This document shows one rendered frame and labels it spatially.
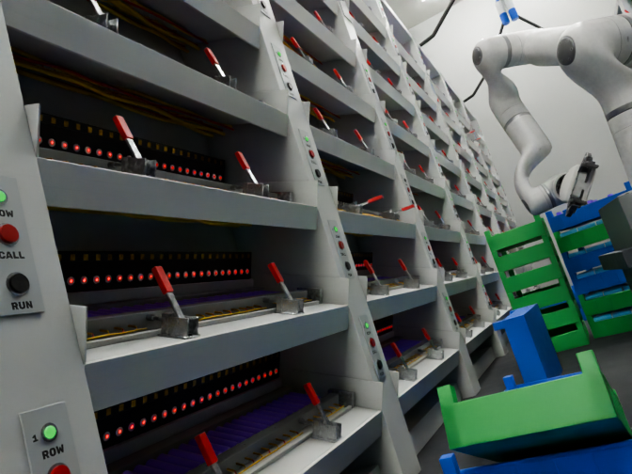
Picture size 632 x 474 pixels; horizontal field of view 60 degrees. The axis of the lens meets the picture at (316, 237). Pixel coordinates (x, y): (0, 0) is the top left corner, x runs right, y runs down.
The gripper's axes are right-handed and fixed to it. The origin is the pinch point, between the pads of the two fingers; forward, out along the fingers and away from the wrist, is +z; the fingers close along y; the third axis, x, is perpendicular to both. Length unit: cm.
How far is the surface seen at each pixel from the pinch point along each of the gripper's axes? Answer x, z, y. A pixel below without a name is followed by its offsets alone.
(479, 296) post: 6, -91, 45
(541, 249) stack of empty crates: -6, -61, 19
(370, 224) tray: 46, 13, 24
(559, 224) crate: -11, -70, 8
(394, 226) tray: 41.8, -5.6, 23.1
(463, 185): 24, -167, -2
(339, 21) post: 81, -37, -36
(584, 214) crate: -17, -65, 3
